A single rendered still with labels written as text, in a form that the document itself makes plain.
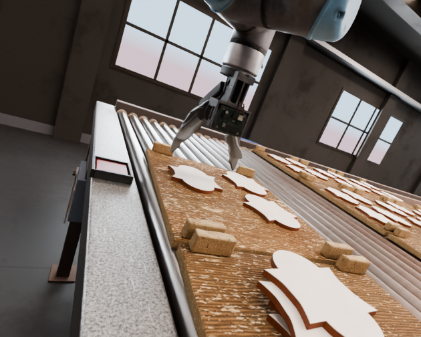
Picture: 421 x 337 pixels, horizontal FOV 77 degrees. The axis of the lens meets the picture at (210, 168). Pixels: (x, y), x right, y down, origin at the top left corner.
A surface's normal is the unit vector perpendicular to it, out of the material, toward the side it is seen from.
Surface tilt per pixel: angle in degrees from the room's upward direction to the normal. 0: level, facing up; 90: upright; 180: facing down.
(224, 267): 0
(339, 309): 0
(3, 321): 0
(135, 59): 90
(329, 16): 126
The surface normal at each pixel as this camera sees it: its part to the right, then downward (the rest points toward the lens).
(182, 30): 0.37, 0.38
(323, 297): 0.35, -0.90
